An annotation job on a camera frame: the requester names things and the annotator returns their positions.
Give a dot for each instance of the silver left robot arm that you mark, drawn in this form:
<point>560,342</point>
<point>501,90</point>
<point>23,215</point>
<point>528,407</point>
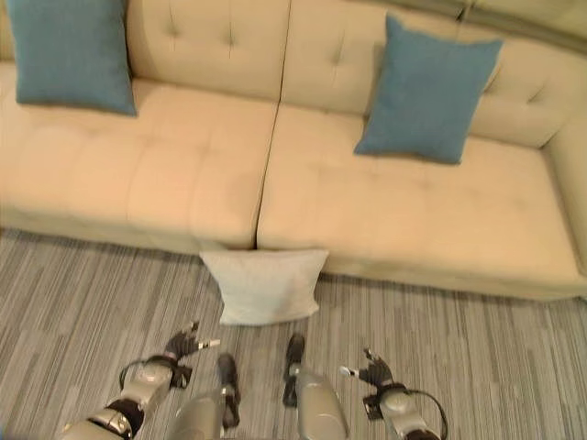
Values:
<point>133,396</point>

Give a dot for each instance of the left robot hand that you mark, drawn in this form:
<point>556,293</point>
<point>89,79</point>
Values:
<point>183,344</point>

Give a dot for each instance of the dark right robot foot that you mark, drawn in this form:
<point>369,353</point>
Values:
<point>293,362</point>

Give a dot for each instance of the light grey square cushion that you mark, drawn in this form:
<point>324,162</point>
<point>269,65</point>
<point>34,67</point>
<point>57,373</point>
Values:
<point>266,284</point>

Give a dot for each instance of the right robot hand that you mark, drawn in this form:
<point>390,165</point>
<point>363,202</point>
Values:
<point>373,369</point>

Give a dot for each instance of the silver right robot leg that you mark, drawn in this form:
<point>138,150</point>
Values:
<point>318,403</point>

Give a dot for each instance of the beige tufted leather sofa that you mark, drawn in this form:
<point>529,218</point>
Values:
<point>394,211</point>

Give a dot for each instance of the silver robot leg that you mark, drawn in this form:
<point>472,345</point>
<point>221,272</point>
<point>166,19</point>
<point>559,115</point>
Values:
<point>318,403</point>
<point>202,414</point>

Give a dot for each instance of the dark left robot foot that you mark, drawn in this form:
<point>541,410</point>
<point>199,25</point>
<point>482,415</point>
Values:
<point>229,380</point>

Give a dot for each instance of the dark robot foot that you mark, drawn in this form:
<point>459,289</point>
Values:
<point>229,380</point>
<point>293,362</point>

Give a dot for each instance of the blue square cushion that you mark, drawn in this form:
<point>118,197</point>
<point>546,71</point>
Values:
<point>426,96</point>
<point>69,50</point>

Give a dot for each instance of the silver left robot leg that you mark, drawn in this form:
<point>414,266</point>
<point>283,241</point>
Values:
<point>202,414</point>

